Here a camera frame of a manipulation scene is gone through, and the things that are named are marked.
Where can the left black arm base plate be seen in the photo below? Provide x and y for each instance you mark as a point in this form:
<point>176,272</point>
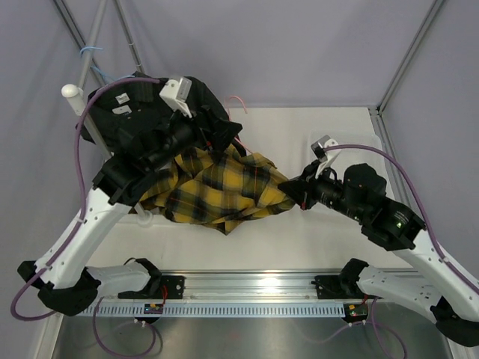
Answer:
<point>172,286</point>

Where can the white plastic basket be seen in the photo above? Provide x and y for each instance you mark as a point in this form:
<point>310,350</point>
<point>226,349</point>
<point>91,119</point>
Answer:
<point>350,157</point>

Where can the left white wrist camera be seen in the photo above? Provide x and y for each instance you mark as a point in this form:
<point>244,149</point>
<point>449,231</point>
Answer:
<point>175,93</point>

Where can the white slotted cable duct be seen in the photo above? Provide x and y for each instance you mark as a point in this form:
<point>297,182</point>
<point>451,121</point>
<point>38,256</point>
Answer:
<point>217,310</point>

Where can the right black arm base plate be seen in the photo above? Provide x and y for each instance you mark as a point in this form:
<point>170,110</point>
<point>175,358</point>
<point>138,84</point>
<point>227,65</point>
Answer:
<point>329,287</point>

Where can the yellow plaid flannel shirt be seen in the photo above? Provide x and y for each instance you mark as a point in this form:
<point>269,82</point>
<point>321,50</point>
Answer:
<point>218,190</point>

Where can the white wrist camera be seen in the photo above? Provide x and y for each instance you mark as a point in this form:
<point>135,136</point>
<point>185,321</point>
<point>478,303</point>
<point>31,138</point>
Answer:
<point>322,149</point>
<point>175,93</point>

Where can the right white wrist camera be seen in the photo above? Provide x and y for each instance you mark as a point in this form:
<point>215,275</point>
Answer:
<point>322,149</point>

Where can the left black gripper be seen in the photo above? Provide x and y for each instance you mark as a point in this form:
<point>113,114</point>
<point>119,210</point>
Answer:
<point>223,131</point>

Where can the black pinstripe shirt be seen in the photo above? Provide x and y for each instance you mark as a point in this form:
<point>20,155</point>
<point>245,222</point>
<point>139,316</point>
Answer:
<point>137,98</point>

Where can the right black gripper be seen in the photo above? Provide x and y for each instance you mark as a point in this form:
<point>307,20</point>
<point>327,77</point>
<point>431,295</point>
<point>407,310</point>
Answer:
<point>302,191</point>

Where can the aluminium mounting rail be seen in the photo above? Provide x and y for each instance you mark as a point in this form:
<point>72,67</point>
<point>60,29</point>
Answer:
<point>243,284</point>

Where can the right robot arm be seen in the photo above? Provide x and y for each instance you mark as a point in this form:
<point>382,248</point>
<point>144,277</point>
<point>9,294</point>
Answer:
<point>444,299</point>

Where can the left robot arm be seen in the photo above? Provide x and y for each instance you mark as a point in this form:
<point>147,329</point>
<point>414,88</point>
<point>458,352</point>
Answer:
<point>65,283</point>

